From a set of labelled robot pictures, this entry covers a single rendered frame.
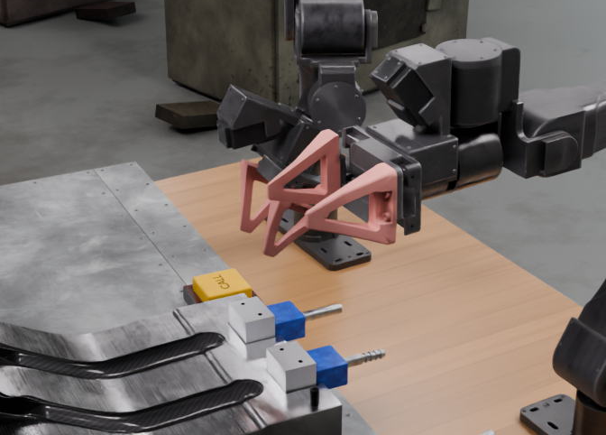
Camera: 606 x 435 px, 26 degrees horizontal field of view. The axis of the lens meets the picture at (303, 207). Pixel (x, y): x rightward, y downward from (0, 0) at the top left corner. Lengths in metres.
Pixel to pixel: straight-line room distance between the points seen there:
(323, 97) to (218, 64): 3.19
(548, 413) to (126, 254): 0.66
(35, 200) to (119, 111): 2.54
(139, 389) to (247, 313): 0.15
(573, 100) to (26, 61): 4.02
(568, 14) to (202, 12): 1.81
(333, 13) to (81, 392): 0.47
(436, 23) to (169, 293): 3.16
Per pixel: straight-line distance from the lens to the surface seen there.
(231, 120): 1.36
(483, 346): 1.66
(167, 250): 1.87
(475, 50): 1.14
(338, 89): 1.32
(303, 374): 1.39
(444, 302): 1.75
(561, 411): 1.53
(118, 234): 1.93
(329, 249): 1.85
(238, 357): 1.45
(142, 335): 1.51
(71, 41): 5.32
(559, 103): 1.22
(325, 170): 1.13
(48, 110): 4.62
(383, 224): 1.08
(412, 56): 1.10
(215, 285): 1.70
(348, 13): 1.38
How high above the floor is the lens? 1.66
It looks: 26 degrees down
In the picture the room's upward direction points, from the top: straight up
